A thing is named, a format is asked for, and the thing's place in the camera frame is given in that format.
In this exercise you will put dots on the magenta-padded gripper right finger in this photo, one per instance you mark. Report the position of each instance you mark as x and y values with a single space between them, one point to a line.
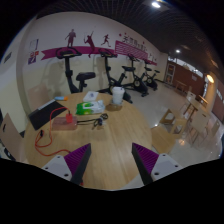
165 165

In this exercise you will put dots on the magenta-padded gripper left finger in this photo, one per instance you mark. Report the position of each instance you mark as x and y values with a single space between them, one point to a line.
56 166

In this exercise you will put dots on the red charger block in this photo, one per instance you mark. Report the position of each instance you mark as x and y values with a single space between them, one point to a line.
69 118

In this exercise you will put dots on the light wooden chair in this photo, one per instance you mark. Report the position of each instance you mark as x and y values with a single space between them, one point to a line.
163 138
38 96
11 136

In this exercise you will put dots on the black laptop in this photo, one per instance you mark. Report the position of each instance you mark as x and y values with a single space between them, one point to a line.
43 115

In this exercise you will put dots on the wooden tables and chairs group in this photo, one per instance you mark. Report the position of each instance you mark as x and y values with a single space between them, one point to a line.
196 116

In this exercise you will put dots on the green wet wipes pack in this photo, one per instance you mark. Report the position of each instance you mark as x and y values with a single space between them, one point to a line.
88 107

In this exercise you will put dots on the blue and orange tube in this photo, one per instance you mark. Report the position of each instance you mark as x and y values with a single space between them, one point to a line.
60 98

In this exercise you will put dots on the white tissue packet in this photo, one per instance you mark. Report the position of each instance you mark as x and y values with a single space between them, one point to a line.
90 96

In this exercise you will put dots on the white paper cup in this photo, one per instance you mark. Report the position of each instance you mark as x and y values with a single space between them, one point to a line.
118 96

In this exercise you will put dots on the black exercise bike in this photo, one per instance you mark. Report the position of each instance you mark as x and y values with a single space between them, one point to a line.
68 73
108 70
135 81
150 78

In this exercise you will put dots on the round ceiling light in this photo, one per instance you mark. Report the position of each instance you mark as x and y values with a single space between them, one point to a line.
177 51
155 4

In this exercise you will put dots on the glowing wall lamp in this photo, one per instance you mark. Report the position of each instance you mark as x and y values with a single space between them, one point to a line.
210 78

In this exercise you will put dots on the wall poster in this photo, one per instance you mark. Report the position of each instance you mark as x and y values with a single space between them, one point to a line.
33 53

